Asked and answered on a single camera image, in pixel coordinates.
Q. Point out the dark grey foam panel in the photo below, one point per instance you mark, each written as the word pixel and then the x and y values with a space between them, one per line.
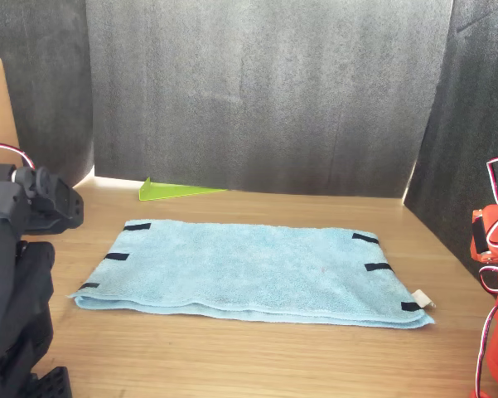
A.
pixel 45 62
pixel 476 103
pixel 269 95

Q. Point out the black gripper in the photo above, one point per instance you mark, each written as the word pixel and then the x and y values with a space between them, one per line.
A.
pixel 62 207

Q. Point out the light blue towel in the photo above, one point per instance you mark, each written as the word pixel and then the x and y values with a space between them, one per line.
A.
pixel 252 269

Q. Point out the lime green plastic bracket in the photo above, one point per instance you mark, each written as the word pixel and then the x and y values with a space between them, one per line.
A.
pixel 165 192

